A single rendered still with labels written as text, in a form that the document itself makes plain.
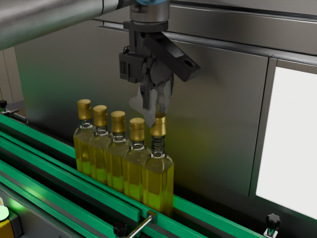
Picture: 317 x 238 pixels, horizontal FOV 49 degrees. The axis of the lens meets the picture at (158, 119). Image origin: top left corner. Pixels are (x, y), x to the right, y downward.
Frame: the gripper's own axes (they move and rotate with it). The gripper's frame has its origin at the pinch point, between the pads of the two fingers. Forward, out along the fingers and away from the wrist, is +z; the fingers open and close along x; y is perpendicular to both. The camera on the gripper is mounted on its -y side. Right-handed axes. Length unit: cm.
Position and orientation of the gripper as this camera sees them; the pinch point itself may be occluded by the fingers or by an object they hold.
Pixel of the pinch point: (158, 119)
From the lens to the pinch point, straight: 73.6
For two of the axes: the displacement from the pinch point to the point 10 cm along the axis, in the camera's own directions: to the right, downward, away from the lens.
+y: -8.2, -2.6, 5.1
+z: 0.0, 8.9, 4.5
